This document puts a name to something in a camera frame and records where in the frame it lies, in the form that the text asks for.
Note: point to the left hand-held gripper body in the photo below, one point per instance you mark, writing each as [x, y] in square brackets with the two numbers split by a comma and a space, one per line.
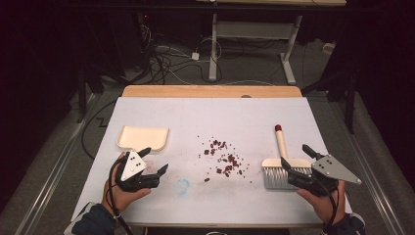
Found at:
[132, 166]

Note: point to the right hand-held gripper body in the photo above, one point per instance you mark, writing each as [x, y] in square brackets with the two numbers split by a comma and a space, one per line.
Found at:
[329, 169]

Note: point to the cream brush with red cap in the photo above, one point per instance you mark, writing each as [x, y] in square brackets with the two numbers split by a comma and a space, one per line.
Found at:
[280, 141]

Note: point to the red beans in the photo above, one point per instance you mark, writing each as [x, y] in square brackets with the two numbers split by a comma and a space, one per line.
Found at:
[231, 159]

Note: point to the person's left hand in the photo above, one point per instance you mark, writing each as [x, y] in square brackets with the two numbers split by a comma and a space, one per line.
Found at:
[120, 199]

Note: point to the person's right hand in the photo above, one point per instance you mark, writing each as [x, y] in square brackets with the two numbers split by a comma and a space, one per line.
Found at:
[326, 207]

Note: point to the cream dustpan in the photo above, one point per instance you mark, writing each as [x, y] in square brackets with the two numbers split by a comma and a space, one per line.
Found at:
[142, 137]

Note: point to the black stand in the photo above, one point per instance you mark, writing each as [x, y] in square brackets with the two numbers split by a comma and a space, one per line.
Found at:
[350, 104]

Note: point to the white table cover board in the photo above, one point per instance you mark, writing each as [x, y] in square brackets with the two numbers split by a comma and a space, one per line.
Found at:
[212, 117]

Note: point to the wooden table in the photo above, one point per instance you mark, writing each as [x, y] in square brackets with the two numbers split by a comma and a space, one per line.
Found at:
[212, 91]

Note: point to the small white box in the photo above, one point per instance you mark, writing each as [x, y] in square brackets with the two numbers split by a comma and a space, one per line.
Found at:
[328, 48]

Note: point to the white power adapter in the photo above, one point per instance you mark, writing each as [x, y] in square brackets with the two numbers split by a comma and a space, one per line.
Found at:
[195, 56]

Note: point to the desk with white legs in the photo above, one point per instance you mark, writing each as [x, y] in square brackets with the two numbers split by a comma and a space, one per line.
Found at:
[213, 49]

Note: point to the metal floor rail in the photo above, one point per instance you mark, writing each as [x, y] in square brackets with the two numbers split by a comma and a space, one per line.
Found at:
[52, 182]
[372, 182]

